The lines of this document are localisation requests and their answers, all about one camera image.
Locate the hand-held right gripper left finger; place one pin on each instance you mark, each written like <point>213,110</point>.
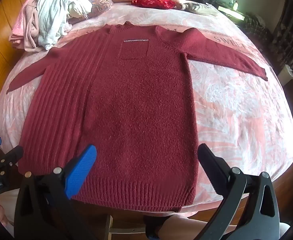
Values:
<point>82,170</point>

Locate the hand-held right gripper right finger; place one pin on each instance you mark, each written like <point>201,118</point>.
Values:
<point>209,160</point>

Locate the maroon knit sweater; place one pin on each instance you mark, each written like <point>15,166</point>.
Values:
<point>126,105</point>

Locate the pink patterned bedsheet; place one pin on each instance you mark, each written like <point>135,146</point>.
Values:
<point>236,120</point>

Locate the wooden wardrobe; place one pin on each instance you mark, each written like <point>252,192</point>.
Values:
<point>4,30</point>

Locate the small white box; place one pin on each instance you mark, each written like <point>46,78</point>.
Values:
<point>286,75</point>

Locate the pale pink garment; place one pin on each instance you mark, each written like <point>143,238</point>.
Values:
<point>27,30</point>

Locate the light blue garment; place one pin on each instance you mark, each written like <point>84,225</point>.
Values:
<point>52,12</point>

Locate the dark floral curtain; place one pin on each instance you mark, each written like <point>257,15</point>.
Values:
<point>274,30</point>

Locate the beige printed cloth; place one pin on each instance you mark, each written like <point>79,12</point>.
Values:
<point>199,8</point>

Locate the cream garment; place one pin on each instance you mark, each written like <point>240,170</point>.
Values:
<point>77,9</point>

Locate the red embroidered pouch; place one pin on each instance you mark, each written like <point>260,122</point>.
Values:
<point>154,2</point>

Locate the wooden bed frame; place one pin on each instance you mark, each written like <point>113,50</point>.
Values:
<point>126,223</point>

